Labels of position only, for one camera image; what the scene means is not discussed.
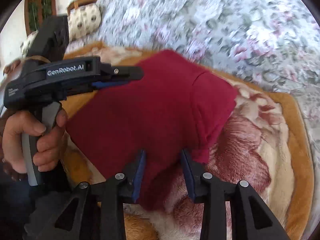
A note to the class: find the wooden headboard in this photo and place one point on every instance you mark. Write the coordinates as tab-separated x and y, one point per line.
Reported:
77	3

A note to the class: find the green plant at window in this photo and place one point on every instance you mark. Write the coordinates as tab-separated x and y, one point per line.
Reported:
36	11

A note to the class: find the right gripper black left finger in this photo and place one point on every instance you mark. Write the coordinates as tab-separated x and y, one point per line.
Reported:
88	211

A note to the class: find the cream patterned pillow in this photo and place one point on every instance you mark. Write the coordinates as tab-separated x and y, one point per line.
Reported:
83	21

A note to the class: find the floral grey bedspread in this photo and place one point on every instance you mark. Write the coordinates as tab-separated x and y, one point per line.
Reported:
272	43

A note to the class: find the person's left hand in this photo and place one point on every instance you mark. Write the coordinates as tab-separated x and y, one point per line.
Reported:
49	146

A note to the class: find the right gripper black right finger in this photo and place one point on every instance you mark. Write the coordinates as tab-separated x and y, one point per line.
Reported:
251	217

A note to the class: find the red knit sweater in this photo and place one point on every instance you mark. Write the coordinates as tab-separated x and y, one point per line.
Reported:
176	106

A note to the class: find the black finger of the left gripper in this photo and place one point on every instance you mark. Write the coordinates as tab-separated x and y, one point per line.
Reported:
110	73
101	85

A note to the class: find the brown floral plush blanket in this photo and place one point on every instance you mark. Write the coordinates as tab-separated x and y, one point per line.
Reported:
264	141

